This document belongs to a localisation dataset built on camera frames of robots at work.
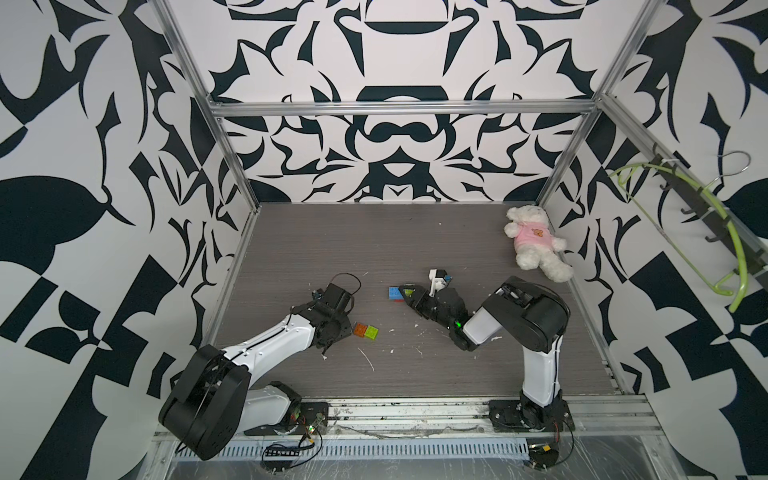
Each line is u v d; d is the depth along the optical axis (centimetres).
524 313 53
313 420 73
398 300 91
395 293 91
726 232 55
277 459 72
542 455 71
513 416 74
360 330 87
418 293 84
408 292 90
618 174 85
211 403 41
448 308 75
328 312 69
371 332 87
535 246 99
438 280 89
